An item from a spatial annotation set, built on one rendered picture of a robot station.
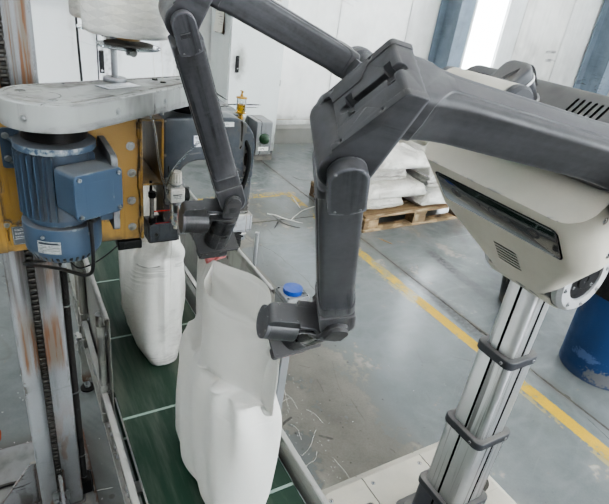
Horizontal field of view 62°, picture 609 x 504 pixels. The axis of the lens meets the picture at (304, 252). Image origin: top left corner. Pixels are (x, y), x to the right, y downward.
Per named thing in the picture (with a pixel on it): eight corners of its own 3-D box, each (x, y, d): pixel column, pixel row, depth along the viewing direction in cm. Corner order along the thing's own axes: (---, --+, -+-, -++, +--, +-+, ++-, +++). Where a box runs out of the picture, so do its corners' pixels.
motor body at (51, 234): (109, 262, 108) (103, 149, 97) (29, 272, 101) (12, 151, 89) (96, 231, 120) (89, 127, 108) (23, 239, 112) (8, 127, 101)
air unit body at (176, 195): (188, 230, 130) (189, 173, 123) (170, 232, 128) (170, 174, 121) (183, 223, 134) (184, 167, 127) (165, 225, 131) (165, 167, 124)
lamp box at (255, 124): (269, 154, 138) (273, 121, 134) (254, 155, 136) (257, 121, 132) (258, 146, 144) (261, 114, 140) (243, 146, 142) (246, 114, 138)
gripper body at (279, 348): (262, 325, 95) (277, 317, 88) (308, 315, 100) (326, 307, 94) (270, 360, 93) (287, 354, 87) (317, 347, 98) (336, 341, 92)
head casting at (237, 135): (249, 214, 144) (258, 109, 131) (163, 222, 132) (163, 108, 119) (212, 177, 167) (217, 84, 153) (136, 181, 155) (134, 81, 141)
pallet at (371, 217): (466, 217, 464) (470, 202, 457) (362, 233, 402) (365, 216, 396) (407, 185, 523) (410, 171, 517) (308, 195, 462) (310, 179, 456)
